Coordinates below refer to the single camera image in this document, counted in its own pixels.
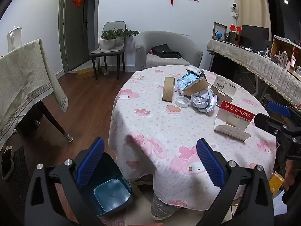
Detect round table, pink tablecloth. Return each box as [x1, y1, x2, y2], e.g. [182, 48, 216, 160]
[109, 65, 278, 211]

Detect brown cardboard tube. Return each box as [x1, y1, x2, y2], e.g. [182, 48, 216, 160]
[162, 76, 176, 103]

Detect open cardboard box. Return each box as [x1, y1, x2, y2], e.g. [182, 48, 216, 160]
[270, 35, 301, 69]

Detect black bag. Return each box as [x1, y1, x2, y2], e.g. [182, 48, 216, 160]
[151, 44, 182, 59]

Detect beige curtain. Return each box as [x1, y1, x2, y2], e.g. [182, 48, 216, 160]
[235, 0, 271, 29]

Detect white round lid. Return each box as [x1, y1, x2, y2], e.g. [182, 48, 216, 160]
[175, 96, 190, 108]

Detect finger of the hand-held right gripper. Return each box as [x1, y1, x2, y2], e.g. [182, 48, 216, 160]
[253, 113, 286, 136]
[268, 101, 292, 118]

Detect white paper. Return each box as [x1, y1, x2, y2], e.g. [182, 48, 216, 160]
[191, 88, 218, 113]

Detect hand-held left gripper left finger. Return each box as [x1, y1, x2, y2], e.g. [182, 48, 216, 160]
[24, 137, 105, 226]

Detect brown cardboard box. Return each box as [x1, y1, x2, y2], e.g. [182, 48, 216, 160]
[183, 77, 209, 97]

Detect white kettle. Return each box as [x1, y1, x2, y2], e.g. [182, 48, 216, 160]
[6, 26, 23, 52]

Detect red and white card package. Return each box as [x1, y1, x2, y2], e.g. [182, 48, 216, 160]
[214, 100, 255, 142]

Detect side table with beige cloth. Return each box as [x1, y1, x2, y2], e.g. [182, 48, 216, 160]
[0, 39, 69, 146]

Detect round table pedestal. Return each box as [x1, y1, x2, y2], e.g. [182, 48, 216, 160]
[150, 192, 179, 220]

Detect white barcode box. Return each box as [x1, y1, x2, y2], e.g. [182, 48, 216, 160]
[210, 76, 237, 104]

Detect black tissue packet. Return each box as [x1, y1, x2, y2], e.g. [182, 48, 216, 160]
[186, 65, 207, 82]

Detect black monitor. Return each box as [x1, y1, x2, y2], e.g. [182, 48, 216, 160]
[240, 25, 270, 50]

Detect picture frame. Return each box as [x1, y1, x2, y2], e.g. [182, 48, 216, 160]
[213, 22, 227, 41]

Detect grey chair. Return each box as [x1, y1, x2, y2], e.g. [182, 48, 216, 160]
[89, 21, 126, 85]

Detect flat cardboard piece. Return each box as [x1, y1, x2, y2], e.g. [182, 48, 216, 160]
[76, 67, 96, 80]

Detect person's right forearm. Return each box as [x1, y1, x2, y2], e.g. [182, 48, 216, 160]
[283, 159, 301, 208]

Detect brown speaker box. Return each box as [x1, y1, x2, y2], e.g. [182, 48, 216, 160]
[229, 32, 241, 45]

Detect dark wooden table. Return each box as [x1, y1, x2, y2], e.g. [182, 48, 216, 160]
[14, 100, 73, 143]

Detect grey door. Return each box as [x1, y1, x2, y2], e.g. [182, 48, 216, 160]
[59, 0, 98, 74]

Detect yellow packet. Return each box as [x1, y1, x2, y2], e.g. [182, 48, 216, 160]
[268, 171, 285, 196]

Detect blue tissue packet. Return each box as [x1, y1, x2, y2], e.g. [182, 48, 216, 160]
[176, 73, 200, 97]

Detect small potted plant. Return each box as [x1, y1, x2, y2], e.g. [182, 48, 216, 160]
[115, 28, 140, 46]

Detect potted plant in white pot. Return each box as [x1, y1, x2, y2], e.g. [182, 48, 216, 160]
[99, 29, 117, 50]

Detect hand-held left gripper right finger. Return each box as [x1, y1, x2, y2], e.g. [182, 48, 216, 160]
[196, 138, 275, 226]

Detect blue trash bin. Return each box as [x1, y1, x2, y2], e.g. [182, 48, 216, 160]
[75, 152, 132, 217]

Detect grey armchair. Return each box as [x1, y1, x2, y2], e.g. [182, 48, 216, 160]
[135, 31, 203, 71]

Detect black shoes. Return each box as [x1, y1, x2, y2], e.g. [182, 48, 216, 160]
[1, 149, 14, 180]

